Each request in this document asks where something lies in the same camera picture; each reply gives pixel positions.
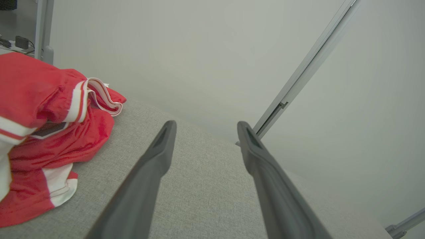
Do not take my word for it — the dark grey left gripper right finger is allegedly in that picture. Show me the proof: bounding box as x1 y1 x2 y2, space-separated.
237 121 333 239

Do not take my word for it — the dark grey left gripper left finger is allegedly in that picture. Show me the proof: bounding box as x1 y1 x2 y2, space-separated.
86 120 177 239

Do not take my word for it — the grey metal rail with bracket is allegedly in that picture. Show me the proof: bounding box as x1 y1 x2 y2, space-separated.
385 207 425 239

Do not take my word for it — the grey partition post double foot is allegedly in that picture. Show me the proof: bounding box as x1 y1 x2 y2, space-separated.
235 0 362 147

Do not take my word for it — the red Bulls 23 jersey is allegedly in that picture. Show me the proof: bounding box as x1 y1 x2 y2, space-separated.
0 51 127 146

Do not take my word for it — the black power adapter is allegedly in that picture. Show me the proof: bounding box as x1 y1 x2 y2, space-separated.
15 36 31 50

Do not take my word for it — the red white shirt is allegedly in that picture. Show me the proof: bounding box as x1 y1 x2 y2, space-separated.
0 110 115 228

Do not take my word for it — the grey partition end post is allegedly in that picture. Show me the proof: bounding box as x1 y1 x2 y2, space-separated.
34 0 55 65

